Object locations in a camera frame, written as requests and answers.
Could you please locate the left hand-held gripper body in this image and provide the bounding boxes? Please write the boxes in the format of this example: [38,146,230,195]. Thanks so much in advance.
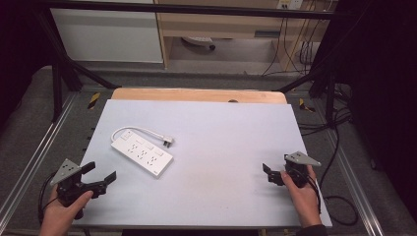
[49,158,100,220]

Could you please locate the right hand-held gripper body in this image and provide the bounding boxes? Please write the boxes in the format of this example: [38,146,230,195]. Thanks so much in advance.
[283,150,323,189]

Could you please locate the white power strip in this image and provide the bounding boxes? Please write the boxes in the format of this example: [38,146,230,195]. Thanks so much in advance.
[110,128,175,180]

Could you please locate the white power strip cable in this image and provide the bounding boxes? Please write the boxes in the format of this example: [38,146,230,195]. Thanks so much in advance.
[110,126,167,144]

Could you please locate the person's right hand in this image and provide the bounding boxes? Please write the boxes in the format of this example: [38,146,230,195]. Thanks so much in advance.
[279,164,324,229]

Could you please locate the person's left hand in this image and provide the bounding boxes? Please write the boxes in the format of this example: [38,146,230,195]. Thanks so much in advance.
[38,186,94,236]

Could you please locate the yellow black tape marker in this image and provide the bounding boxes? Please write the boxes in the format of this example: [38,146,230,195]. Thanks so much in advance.
[298,97,317,113]
[87,91,101,111]

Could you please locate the black metal stand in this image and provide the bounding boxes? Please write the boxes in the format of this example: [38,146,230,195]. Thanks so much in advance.
[277,67,338,127]
[33,11,121,124]

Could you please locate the black curtain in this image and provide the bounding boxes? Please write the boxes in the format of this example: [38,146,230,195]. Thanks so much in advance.
[313,0,417,215]
[0,0,57,127]

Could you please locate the white cabinet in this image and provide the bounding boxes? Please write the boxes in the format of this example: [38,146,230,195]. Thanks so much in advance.
[50,7,164,64]

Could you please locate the white oblong device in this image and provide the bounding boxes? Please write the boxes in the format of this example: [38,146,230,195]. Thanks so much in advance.
[181,35,217,52]

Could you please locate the wooden desk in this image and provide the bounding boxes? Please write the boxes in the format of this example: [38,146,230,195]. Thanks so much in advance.
[153,0,332,71]

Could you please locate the aluminium rail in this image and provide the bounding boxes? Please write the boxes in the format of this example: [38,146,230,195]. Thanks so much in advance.
[323,126,386,236]
[0,91,81,230]

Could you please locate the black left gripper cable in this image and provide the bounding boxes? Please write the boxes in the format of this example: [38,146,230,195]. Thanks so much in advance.
[37,172,57,226]

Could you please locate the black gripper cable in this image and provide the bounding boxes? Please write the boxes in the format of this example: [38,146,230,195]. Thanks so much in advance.
[306,126,360,227]
[37,172,57,226]

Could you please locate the black floor cable bundle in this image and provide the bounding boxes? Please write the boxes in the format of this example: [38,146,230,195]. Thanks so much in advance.
[297,83,354,138]

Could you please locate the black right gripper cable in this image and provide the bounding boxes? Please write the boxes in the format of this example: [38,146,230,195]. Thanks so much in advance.
[306,126,360,227]

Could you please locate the black hanging cables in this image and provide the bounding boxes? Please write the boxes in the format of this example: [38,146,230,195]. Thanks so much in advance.
[261,16,328,77]

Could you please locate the yellow cable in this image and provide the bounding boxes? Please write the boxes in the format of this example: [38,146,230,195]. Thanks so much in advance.
[285,9,315,73]

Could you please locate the white wall socket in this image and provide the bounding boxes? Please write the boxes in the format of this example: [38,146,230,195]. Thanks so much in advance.
[276,0,305,11]

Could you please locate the black metal frame bar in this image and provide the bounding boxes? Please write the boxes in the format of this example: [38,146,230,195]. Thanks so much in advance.
[42,1,339,21]

